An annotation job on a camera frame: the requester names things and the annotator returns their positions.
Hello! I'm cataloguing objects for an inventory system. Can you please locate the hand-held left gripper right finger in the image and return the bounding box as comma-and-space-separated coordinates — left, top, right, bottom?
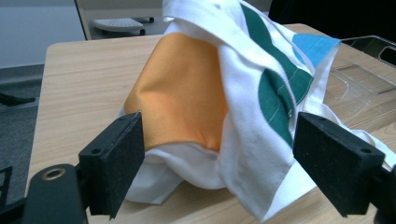
292, 111, 387, 218

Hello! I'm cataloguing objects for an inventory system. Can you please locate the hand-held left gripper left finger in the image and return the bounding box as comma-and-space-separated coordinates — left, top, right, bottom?
78, 111, 146, 220

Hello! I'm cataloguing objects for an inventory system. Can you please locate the white tote bag with colour patches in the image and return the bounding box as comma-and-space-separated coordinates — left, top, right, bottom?
120, 0, 396, 222

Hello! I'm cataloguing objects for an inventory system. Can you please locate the clear plastic tray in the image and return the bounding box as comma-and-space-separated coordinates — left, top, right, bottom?
326, 35, 396, 105

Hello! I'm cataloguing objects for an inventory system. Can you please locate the chair base with casters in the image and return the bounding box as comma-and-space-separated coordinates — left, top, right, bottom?
91, 17, 156, 35

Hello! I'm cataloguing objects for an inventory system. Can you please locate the white cabinet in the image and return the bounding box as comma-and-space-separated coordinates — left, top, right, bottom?
0, 0, 87, 70

